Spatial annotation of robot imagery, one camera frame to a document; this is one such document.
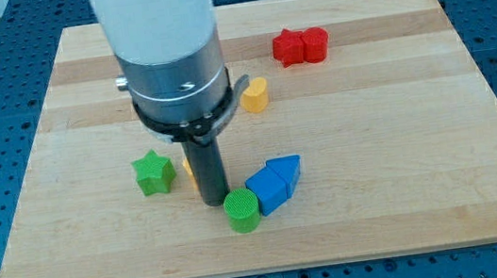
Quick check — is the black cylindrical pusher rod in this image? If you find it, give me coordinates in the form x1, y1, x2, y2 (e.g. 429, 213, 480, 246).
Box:
182, 139, 229, 207

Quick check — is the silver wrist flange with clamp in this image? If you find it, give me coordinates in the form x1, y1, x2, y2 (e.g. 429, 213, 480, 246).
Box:
113, 26, 250, 146

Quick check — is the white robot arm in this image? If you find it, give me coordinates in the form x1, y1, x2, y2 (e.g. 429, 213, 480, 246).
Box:
89, 0, 249, 206

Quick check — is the yellow hexagon block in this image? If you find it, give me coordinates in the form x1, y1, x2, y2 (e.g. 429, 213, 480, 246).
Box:
182, 158, 197, 189

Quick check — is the green star block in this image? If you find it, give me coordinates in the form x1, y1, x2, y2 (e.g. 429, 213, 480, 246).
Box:
131, 150, 176, 196

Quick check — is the blue triangle block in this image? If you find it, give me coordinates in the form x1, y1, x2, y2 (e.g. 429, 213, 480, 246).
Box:
266, 155, 301, 199

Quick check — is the red star block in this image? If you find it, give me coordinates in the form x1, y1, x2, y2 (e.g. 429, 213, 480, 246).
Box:
272, 28, 305, 68

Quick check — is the green cylinder block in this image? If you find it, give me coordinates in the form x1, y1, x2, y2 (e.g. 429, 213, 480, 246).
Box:
224, 188, 260, 234

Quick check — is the yellow heart block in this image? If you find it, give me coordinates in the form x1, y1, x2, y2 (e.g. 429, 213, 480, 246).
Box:
240, 77, 270, 113

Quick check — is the blue cube block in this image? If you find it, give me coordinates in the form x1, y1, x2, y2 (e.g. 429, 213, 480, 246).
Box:
245, 167, 288, 216

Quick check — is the red heart block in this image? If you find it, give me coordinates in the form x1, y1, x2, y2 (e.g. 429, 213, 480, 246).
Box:
301, 27, 329, 63

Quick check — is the wooden board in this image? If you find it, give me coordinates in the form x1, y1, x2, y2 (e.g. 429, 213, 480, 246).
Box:
0, 0, 497, 278

